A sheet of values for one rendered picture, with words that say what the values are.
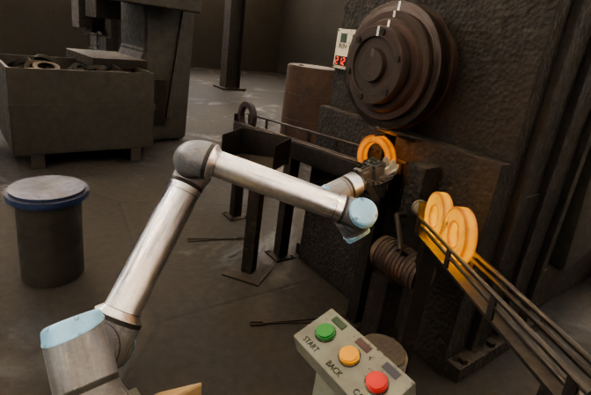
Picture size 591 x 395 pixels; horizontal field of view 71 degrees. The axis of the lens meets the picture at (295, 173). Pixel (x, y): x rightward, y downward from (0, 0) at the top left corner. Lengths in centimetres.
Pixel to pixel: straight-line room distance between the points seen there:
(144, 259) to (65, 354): 33
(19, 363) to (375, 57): 164
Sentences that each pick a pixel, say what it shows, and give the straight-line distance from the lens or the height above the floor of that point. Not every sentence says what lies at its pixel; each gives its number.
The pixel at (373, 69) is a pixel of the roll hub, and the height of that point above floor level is 110.
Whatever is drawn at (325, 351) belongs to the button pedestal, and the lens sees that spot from 92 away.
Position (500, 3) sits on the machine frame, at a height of 137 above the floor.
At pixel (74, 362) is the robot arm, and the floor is 39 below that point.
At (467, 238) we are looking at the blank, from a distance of 116.
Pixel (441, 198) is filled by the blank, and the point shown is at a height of 78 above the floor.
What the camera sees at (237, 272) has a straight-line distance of 220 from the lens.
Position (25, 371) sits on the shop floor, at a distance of 180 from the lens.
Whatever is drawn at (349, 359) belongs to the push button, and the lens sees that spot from 89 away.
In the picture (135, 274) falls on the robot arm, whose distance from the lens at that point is 137.
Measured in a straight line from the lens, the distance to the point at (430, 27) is 157.
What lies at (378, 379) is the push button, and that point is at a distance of 86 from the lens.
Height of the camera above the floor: 119
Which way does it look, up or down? 18 degrees down
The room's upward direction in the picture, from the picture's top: 8 degrees clockwise
